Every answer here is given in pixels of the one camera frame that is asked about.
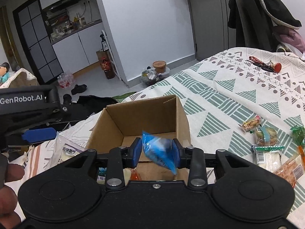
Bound orange snack packet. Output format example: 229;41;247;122
130;169;142;181

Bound purple snack packet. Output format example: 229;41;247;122
48;134;85;168

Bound round cookie snack pack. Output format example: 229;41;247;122
254;126;278;146

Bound white cake snack pack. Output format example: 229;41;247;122
251;145;284;172

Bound orange biscuit snack pack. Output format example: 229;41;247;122
274;155;304;187

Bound green candy wrapper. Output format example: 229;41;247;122
290;126;305;147

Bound blue green snack packet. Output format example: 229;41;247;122
97;168;107;185

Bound person's left hand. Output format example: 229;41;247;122
1;154;25;228

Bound brown cardboard box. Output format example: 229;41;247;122
86;95;191;184

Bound dotted cloth covered table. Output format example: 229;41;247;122
0;68;39;89

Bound cartoon doll figure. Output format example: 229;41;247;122
0;62;10;84

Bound black shoe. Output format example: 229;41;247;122
71;84;87;95
63;94;72;106

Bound water bottle pack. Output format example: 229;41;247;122
57;72;75;89

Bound black clothes on floor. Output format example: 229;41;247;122
61;95;118;123

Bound patterned bed blanket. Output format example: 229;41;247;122
4;46;305;213

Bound white kitchen cabinet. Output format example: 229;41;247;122
52;22;104;74

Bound plastic bag on floor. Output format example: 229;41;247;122
140;67;170;86

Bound brown lidded pot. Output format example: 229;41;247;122
152;60;166;73

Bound black spray bottle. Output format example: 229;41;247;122
100;34;109;52

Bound grey door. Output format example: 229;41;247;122
188;0;236;60

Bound pink clothing pile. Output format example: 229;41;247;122
272;26;304;55

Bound black jacket on chair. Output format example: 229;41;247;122
228;0;302;52

